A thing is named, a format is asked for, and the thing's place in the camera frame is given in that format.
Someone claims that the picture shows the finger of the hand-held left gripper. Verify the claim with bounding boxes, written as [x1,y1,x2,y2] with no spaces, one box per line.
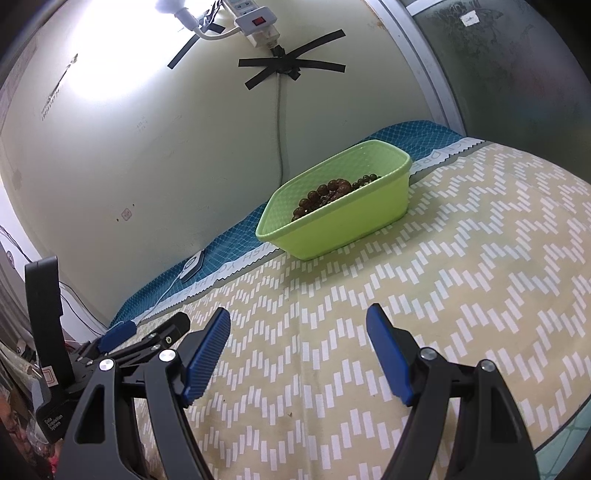
[111,311,191,366]
[95,322,138,354]

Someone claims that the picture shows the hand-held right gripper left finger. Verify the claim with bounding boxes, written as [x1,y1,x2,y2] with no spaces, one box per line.
[55,307,232,480]

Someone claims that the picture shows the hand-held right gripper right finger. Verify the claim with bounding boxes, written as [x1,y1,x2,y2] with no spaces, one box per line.
[366,303,541,480]

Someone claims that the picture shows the green plastic basket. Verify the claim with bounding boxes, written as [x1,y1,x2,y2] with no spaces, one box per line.
[255,141,413,262]

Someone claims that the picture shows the amber brown bead bracelet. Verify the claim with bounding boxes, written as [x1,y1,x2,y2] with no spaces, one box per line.
[292,176,357,221]

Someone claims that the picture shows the white blanket controller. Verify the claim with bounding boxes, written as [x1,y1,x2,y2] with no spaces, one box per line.
[178,250,206,284]

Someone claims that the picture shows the beige zigzag patterned blanket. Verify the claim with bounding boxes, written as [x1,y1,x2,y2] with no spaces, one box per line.
[111,138,591,480]

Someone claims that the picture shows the cluttered household pile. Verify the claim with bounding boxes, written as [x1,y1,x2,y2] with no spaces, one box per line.
[0,318,47,459]

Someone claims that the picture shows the blue quilted blanket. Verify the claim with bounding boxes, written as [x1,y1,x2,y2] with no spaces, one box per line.
[108,120,485,331]

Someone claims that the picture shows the black tape strip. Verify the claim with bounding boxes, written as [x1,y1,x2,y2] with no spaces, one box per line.
[243,62,302,91]
[167,38,202,70]
[279,30,346,59]
[238,57,346,75]

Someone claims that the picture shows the frosted glass door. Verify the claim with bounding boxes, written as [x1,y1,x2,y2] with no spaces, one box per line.
[365,0,591,158]

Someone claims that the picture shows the white lamp with bulb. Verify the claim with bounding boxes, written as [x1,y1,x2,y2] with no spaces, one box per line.
[154,0,242,43]

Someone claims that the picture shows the black wall cable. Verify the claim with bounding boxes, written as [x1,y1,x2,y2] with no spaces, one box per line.
[59,281,110,336]

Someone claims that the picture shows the white controller cable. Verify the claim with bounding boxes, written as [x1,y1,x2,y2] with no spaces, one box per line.
[154,272,186,315]

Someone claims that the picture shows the grey power cable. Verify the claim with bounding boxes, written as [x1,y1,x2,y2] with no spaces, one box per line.
[274,69,290,186]

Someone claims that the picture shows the white power strip red switch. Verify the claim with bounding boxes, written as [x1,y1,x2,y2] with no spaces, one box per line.
[233,11,282,49]

